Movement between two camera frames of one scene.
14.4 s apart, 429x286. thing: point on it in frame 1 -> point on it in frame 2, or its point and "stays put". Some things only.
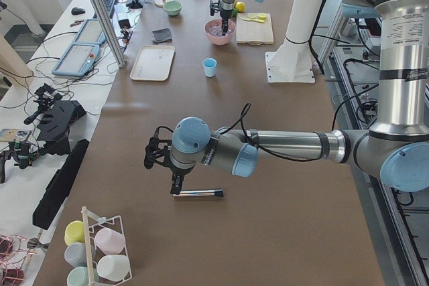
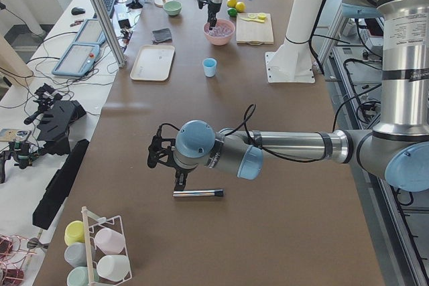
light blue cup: [209, 64] stays put
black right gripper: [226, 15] -> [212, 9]
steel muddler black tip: [218, 193] stays put
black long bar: [57, 189] stays put
